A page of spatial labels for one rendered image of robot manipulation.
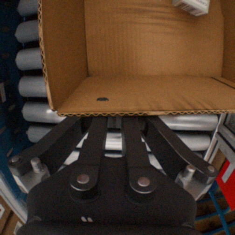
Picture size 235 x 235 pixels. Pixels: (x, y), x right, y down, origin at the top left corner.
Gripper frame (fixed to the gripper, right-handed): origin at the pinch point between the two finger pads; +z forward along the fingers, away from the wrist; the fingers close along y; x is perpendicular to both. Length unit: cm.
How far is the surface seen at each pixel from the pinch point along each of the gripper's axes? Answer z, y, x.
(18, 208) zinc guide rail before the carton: -3.6, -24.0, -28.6
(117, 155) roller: 12.0, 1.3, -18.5
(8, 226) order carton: -9.0, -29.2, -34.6
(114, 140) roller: 10.7, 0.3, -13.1
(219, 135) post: 8.9, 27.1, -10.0
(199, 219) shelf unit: 31, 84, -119
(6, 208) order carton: -4.5, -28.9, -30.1
